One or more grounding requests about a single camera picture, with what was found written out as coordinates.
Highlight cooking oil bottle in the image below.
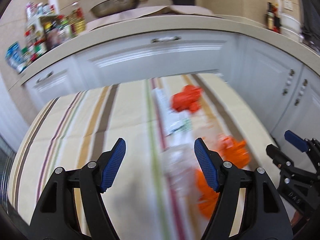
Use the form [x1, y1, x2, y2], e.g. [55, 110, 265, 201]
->
[70, 2, 86, 36]

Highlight white green printed wrapper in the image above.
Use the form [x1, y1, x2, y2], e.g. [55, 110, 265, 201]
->
[152, 88, 192, 137]

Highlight metal wok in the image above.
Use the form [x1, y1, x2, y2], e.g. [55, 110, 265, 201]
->
[90, 0, 140, 18]

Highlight red plastic bag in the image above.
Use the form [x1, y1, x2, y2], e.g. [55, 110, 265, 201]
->
[171, 85, 202, 113]

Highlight beige stove cover cloth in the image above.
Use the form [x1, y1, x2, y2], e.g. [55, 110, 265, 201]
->
[86, 5, 215, 31]

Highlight white kitchen cabinets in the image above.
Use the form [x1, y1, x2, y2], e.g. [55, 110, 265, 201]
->
[22, 28, 320, 176]

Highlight orange trash bag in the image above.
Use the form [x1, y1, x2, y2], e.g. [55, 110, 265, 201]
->
[217, 134, 250, 168]

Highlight striped tablecloth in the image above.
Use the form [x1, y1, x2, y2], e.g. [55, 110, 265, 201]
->
[8, 74, 279, 239]

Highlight clear plastic bag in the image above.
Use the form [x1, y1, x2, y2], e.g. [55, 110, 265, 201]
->
[162, 144, 199, 197]

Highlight dark sauce bottle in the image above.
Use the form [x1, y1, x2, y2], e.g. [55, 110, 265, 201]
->
[267, 2, 274, 30]

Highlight blue snack packet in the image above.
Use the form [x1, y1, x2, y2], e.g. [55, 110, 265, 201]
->
[5, 42, 26, 74]

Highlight white stacked bowls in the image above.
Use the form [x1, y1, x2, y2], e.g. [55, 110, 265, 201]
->
[280, 14, 300, 42]

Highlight spice rack with bottles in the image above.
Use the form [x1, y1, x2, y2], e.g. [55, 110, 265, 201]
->
[22, 2, 73, 64]

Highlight white wall socket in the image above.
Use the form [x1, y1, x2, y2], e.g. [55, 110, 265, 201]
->
[283, 0, 293, 11]

